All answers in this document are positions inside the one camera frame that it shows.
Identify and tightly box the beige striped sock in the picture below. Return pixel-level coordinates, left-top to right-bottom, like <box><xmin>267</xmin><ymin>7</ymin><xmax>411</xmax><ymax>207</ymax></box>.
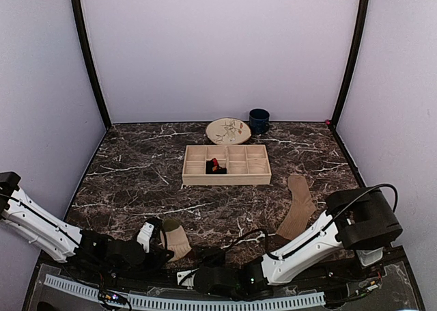
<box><xmin>160</xmin><ymin>219</ymin><xmax>194</xmax><ymax>262</ymax></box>

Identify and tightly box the black argyle sock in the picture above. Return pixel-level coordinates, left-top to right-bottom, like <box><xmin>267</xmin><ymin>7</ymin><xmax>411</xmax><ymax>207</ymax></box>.
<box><xmin>206</xmin><ymin>158</ymin><xmax>227</xmax><ymax>174</ymax></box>

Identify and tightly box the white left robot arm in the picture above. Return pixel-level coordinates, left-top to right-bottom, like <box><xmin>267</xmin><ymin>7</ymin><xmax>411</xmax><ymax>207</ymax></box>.
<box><xmin>1</xmin><ymin>172</ymin><xmax>174</xmax><ymax>281</ymax></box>

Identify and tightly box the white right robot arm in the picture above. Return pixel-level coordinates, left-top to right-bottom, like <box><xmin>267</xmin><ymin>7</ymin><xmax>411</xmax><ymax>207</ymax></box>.
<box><xmin>177</xmin><ymin>184</ymin><xmax>403</xmax><ymax>301</ymax></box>

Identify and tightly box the tan plain sock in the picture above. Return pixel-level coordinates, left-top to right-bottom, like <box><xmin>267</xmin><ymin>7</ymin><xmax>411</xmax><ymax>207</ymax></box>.
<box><xmin>276</xmin><ymin>174</ymin><xmax>316</xmax><ymax>241</ymax></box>

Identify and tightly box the wooden compartment tray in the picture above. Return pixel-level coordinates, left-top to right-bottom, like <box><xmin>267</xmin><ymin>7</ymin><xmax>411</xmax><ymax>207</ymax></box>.
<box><xmin>182</xmin><ymin>145</ymin><xmax>272</xmax><ymax>186</ymax></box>

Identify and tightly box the patterned ceramic plate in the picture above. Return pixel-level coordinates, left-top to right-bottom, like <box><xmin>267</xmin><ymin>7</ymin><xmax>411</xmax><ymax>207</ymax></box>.
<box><xmin>206</xmin><ymin>118</ymin><xmax>251</xmax><ymax>145</ymax></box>

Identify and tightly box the dark blue mug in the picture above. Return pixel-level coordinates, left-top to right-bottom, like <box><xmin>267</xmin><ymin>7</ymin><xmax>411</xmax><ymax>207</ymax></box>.
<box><xmin>249</xmin><ymin>109</ymin><xmax>270</xmax><ymax>135</ymax></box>

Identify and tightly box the white slotted cable duct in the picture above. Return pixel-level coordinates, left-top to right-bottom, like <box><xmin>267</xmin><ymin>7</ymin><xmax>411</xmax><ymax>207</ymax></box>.
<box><xmin>44</xmin><ymin>274</ymin><xmax>326</xmax><ymax>311</ymax></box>

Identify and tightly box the left black corner post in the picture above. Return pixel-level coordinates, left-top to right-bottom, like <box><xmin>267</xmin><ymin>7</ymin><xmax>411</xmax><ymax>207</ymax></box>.
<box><xmin>70</xmin><ymin>0</ymin><xmax>112</xmax><ymax>130</ymax></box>

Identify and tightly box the black corner post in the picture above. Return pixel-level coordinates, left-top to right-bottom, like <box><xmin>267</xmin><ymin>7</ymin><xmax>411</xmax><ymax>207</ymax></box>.
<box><xmin>70</xmin><ymin>0</ymin><xmax>112</xmax><ymax>130</ymax></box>
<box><xmin>330</xmin><ymin>0</ymin><xmax>369</xmax><ymax>131</ymax></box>

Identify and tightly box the right black corner post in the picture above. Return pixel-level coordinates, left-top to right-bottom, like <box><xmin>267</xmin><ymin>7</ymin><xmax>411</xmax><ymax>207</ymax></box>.
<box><xmin>330</xmin><ymin>0</ymin><xmax>369</xmax><ymax>131</ymax></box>

